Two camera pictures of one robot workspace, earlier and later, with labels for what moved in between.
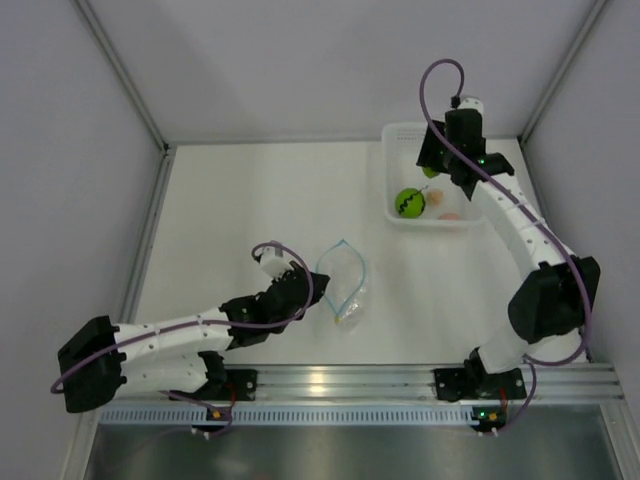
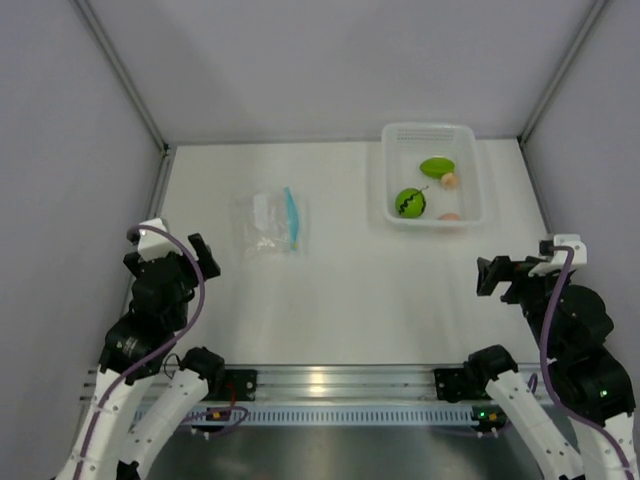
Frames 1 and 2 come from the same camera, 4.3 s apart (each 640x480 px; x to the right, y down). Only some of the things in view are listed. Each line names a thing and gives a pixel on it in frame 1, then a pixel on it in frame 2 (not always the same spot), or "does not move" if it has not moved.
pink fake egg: (449, 216) does not move
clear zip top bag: (345, 269) → (269, 223)
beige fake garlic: (436, 196) → (449, 181)
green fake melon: (410, 203) does not move
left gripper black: (321, 282) → (210, 268)
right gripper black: (429, 155) → (503, 268)
